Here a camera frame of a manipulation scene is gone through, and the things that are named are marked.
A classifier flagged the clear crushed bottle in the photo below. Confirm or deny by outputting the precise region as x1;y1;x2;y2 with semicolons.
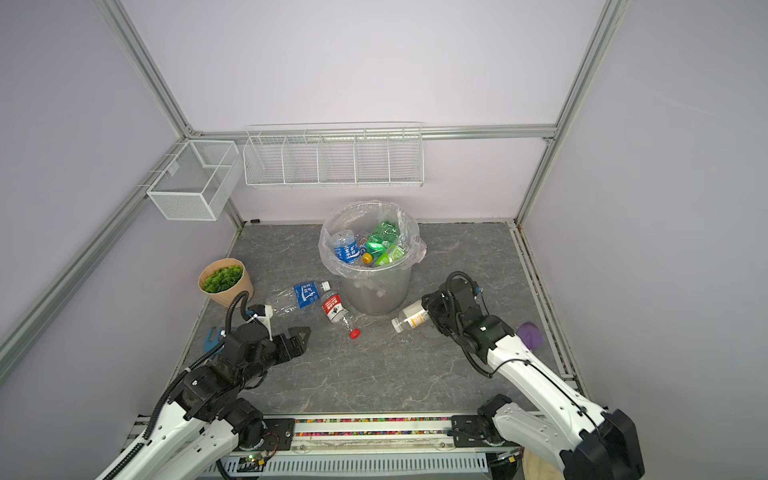
265;281;331;315

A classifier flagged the white yellow label clear bottle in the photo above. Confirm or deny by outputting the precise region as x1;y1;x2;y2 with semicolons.
391;300;430;333

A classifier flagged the red label clear bottle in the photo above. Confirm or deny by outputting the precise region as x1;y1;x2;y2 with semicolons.
321;290;360;339

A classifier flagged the green label clear bottle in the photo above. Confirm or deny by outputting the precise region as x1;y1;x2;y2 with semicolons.
375;245;406;267

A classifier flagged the crushed green bottle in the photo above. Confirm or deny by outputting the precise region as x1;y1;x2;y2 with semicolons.
364;220;400;261

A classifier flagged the blue label bottle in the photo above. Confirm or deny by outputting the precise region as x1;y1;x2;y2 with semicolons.
332;229;361;264

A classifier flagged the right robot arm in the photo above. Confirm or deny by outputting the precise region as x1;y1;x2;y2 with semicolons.
421;271;645;479

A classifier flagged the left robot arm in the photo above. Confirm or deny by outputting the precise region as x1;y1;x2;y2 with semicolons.
100;291;311;479

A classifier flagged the grey mesh waste bin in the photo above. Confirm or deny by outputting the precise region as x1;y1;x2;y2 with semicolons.
323;202;420;316

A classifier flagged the clear plastic bin liner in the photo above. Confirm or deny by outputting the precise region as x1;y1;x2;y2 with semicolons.
318;200;427;280

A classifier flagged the purple plastic scoop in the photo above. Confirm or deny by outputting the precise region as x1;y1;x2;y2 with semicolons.
516;322;545;350

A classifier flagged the beige pot with green plant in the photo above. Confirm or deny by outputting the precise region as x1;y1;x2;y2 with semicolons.
198;258;254;307

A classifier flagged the white mesh box basket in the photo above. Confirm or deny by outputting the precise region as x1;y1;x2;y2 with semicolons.
147;140;244;221

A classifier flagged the beige cloth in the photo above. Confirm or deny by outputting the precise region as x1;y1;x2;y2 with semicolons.
522;450;564;480

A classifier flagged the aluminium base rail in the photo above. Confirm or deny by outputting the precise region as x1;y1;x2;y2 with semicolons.
119;410;601;480

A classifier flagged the white wire wall shelf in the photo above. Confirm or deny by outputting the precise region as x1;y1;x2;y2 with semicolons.
242;122;425;188

